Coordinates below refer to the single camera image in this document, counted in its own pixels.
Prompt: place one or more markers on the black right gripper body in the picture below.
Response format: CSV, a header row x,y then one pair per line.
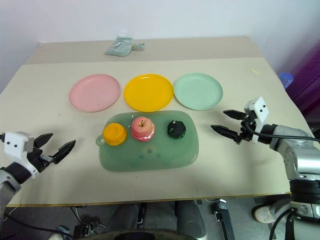
x,y
246,131

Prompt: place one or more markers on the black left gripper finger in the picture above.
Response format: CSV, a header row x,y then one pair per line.
x,y
43,139
63,151

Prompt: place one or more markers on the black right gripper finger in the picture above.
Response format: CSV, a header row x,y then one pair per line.
x,y
225,131
233,114

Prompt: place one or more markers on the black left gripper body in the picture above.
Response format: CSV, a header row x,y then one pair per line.
x,y
37,157

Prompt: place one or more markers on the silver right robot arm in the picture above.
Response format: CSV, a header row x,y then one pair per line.
x,y
297,152

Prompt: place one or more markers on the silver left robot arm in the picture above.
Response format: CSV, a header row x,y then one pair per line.
x,y
6,180

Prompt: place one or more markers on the mint green plate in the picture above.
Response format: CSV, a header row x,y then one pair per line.
x,y
198,91

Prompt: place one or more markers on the dark green avocado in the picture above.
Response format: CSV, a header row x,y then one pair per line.
x,y
176,128

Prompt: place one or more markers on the orange fruit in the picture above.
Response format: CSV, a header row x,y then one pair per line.
x,y
114,134

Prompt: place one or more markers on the pink plate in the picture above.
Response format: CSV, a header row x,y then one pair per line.
x,y
94,92

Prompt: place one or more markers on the yellow plate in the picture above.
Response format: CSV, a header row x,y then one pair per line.
x,y
148,92

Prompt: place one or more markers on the small yellow scrap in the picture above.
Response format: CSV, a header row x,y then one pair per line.
x,y
254,71

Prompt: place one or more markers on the blue water bottle cap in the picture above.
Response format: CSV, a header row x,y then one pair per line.
x,y
286,79

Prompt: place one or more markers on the green translucent cutting board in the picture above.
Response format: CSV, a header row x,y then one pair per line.
x,y
152,152

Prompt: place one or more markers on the purple fabric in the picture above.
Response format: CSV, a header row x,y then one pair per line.
x,y
306,80

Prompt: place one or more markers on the beige table mat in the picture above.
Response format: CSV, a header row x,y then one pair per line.
x,y
140,125

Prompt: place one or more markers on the pink red apple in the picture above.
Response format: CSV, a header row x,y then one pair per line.
x,y
142,129

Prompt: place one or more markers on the white shoe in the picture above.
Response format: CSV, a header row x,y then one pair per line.
x,y
263,214

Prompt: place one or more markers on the dark rounded robot leg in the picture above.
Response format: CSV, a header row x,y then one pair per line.
x,y
190,216
123,217

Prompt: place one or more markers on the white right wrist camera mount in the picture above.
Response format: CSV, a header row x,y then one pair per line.
x,y
260,112

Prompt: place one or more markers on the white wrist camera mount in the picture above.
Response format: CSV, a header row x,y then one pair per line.
x,y
15,144
260,112

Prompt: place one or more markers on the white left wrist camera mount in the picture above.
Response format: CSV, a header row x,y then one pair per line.
x,y
15,144

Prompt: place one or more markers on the black table leg bracket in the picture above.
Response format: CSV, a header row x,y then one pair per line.
x,y
221,215

